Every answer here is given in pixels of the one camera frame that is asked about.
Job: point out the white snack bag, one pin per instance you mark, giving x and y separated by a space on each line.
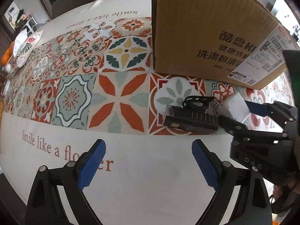
23 46

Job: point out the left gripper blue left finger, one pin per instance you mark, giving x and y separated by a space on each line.
44 205

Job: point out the small round jar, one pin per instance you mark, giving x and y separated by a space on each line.
5 87

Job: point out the black bike light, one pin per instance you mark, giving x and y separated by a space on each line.
192 116

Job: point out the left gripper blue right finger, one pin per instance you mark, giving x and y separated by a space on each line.
252 205

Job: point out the brown cardboard box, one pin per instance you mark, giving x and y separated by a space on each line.
233 41

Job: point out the white cube power adapter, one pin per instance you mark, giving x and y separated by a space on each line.
235 107

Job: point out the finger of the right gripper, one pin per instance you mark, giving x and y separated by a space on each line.
282 114
241 133

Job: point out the patterned tile table mat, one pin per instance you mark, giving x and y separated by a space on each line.
100 77

